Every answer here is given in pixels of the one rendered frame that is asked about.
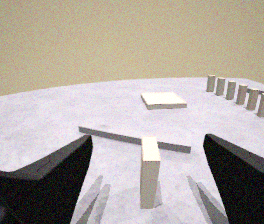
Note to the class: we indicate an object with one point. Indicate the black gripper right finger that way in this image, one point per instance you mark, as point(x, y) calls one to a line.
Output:
point(239, 176)

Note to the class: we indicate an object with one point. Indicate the beige domino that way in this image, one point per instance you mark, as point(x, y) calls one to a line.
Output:
point(260, 112)
point(252, 101)
point(150, 168)
point(220, 86)
point(210, 81)
point(241, 94)
point(230, 90)

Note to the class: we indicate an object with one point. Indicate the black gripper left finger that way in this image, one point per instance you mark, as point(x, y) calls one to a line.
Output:
point(46, 192)

